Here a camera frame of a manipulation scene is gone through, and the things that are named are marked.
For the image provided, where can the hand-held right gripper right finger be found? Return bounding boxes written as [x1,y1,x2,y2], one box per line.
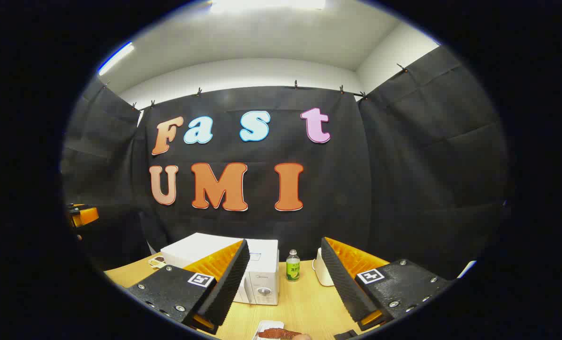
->
[320,237,453,331]

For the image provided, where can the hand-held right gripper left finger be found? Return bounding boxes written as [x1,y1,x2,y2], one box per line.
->
[126,239,251,335]

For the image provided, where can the white microwave oven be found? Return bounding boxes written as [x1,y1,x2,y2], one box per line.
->
[160,232,280,306]

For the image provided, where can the brown meat skewer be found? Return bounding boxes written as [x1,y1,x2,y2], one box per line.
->
[258,329,302,340]

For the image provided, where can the white toaster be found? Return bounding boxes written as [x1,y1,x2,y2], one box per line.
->
[312,247,334,287]

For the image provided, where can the green drink bottle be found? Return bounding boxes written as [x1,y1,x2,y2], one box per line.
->
[286,249,301,282]

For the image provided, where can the white rectangular tray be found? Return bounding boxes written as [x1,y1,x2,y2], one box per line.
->
[252,320,285,340]

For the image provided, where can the black backdrop cloth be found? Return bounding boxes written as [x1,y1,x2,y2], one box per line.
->
[61,46,510,281]

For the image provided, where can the ceiling light strip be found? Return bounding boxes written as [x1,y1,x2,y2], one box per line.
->
[210,0,326,12]
[98,42,135,76]

